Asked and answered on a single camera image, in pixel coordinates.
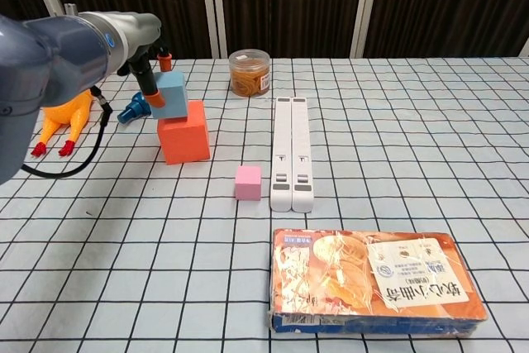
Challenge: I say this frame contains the checked light blue tablecloth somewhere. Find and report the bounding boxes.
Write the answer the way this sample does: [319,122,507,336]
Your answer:
[0,55,529,353]

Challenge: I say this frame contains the orange snack box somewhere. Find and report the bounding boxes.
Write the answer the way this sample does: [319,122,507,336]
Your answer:
[264,227,488,336]

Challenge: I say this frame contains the orange foam cube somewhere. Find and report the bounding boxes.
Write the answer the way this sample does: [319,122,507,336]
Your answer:
[156,100,212,166]

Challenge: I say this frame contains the yellow rubber chicken toy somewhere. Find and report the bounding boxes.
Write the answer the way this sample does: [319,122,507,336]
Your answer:
[31,92,93,159]

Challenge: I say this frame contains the clear jar of rubber bands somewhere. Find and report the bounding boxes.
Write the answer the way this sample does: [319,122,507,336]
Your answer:
[228,49,272,98]

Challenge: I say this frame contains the light blue foam cube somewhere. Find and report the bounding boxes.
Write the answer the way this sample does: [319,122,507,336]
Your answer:
[148,71,190,122]

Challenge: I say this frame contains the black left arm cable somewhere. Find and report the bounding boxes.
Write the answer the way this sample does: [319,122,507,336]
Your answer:
[20,86,113,179]

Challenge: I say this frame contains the white folding stand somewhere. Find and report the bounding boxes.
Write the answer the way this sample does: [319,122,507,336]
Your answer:
[269,97,315,214]

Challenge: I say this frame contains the pink foam cube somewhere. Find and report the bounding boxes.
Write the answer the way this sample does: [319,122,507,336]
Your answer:
[235,165,262,202]

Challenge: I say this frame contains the blue spray bottle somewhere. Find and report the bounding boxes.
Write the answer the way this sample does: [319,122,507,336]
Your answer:
[116,91,152,124]

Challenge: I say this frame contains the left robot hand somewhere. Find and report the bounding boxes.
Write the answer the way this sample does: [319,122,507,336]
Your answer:
[117,12,174,108]

